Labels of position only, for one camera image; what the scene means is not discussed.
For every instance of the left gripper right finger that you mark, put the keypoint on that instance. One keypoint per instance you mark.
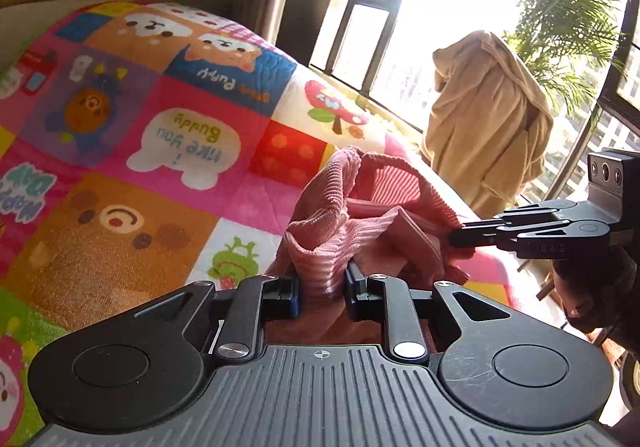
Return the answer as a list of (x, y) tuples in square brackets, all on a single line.
[(386, 300)]

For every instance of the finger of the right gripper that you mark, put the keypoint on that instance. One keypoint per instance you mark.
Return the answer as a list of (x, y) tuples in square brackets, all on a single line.
[(468, 239), (492, 226)]

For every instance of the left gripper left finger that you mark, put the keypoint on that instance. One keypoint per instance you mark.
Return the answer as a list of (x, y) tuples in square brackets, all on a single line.
[(258, 300)]

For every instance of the pink ribbed garment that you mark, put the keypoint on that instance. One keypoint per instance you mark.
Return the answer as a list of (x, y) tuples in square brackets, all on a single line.
[(372, 209)]

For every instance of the gloved right hand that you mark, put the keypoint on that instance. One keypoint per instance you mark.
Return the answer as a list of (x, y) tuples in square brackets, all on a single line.
[(601, 290)]

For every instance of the beige draped cloth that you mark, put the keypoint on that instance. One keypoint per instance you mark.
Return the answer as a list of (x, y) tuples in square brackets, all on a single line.
[(490, 125)]

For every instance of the colourful cartoon patchwork blanket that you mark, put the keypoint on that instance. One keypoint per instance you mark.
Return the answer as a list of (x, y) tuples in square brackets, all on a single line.
[(145, 146)]

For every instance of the green palm plant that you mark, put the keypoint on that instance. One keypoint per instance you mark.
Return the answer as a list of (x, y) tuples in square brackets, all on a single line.
[(553, 37)]

